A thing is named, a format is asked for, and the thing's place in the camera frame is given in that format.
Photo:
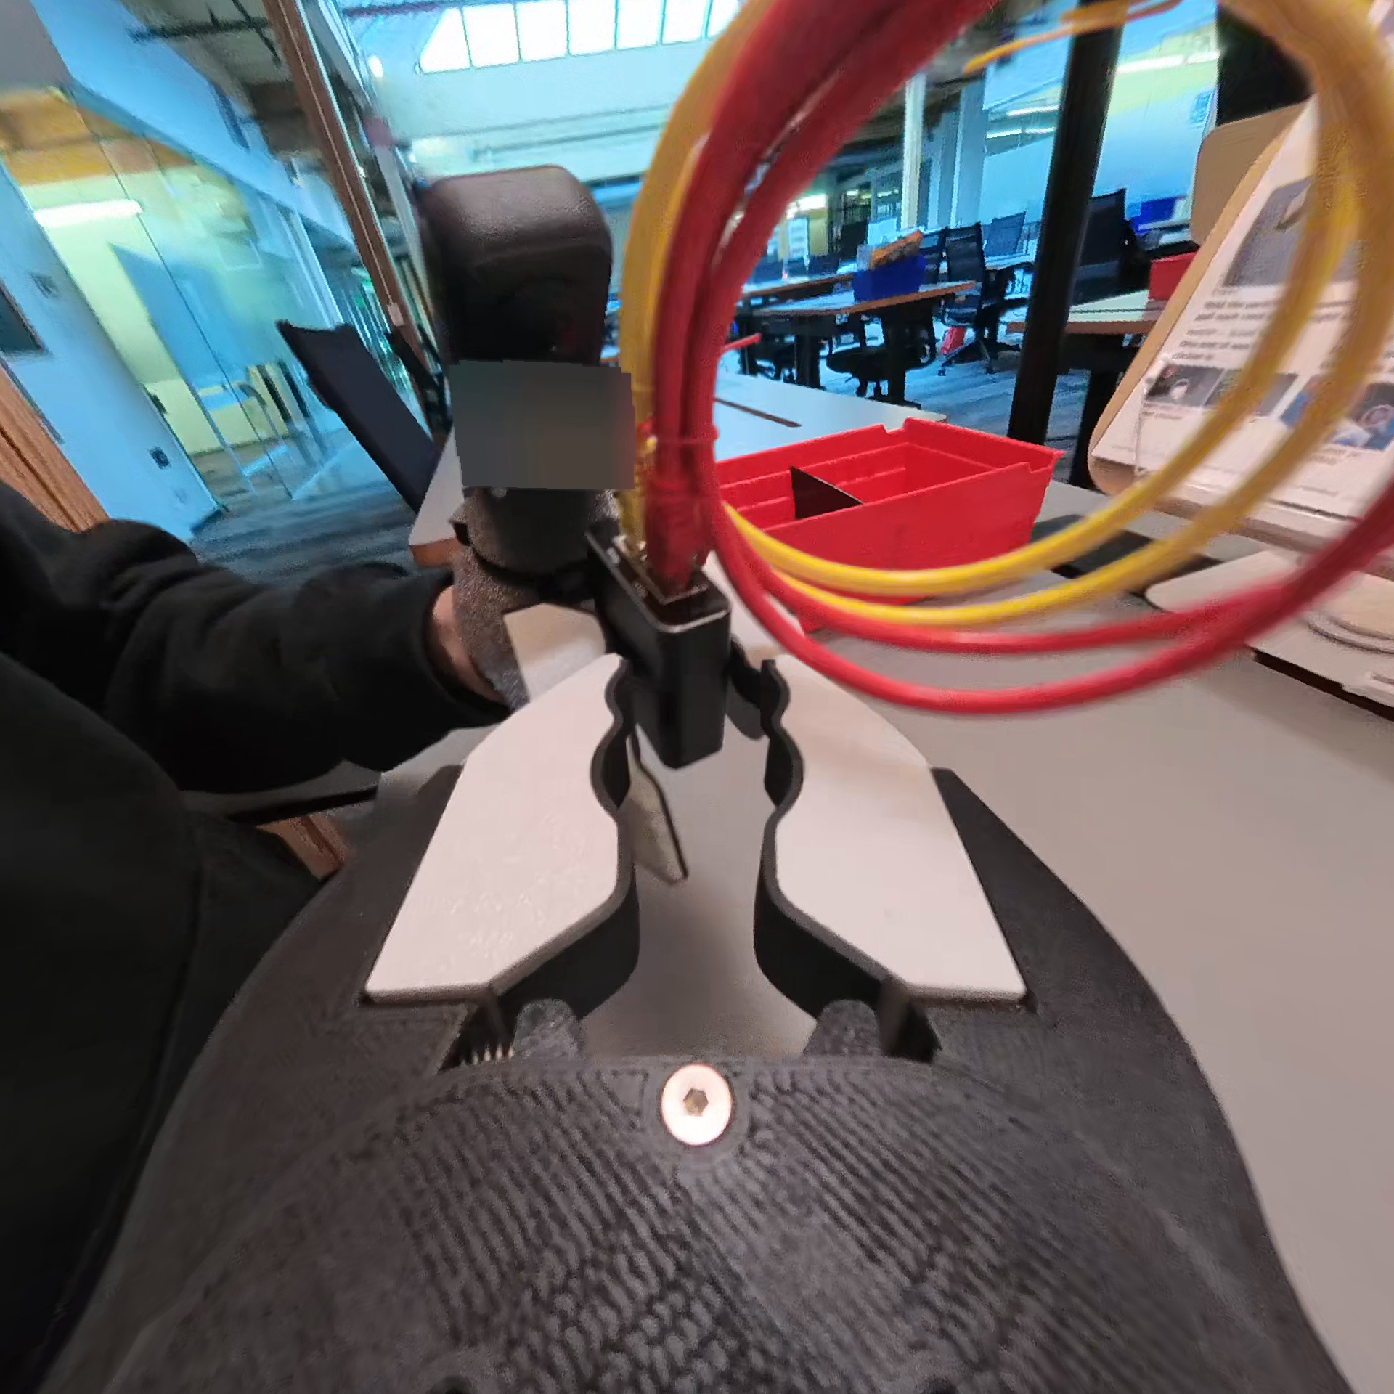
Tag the printed instruction sheet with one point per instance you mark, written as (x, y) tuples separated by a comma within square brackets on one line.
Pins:
[(1251, 327)]

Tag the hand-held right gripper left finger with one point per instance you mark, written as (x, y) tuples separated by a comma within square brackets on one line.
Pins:
[(511, 860)]

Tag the white stand base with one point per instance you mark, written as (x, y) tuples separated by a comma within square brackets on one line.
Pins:
[(1350, 631)]

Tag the wood-top office desk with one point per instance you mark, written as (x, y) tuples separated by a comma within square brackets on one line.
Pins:
[(871, 295)]

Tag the black pole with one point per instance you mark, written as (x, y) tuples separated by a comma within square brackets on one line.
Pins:
[(1062, 272)]

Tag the white desk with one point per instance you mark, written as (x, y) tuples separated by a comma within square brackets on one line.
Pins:
[(828, 408)]

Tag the person's black sweatshirt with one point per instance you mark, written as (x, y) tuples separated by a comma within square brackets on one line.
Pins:
[(107, 1089)]

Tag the blue storage bin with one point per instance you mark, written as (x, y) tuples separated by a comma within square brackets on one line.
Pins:
[(887, 280)]

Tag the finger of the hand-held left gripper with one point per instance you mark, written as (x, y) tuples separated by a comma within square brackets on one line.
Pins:
[(554, 647)]

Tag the person's left hand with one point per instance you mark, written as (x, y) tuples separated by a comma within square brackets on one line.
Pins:
[(456, 654)]

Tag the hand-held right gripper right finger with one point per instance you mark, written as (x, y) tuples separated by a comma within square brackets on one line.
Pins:
[(881, 860)]

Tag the red plastic bin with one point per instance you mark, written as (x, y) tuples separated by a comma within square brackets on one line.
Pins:
[(926, 511)]

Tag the black port adapter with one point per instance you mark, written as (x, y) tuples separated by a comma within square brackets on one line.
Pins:
[(675, 675)]

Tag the black office chair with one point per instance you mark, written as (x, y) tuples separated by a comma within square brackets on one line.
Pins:
[(348, 403)]

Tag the black bin divider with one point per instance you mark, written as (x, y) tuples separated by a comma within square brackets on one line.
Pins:
[(821, 495)]

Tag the person's left forearm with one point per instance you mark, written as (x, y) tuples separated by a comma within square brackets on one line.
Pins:
[(272, 654)]

